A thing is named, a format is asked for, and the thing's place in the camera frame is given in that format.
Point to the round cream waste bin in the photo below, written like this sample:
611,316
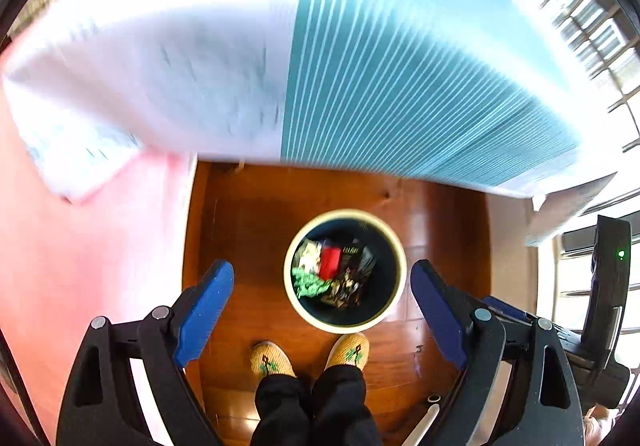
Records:
387,286

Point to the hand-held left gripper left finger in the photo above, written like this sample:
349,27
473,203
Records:
205,311

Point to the black card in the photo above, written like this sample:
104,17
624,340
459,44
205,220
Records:
352,253

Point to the white rod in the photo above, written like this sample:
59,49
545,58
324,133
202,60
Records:
422,421

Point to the black gold wrapper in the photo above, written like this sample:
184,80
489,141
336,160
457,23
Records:
350,291

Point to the green paper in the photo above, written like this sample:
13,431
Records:
307,283

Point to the yellow knitted slipper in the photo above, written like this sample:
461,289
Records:
272,360
350,351

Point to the yellow paper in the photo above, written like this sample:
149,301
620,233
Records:
307,253

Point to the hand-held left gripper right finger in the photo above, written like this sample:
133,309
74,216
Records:
437,316

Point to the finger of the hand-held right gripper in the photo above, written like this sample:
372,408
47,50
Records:
507,308

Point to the person's right hand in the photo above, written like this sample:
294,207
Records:
597,428

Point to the person's left leg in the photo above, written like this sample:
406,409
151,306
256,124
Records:
282,411

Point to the person's right leg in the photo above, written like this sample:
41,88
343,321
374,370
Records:
345,406

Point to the red packet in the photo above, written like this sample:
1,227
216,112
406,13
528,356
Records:
330,262

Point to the metal window grille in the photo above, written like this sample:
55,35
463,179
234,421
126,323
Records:
575,6

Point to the person's leg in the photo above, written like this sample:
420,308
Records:
282,411
345,406

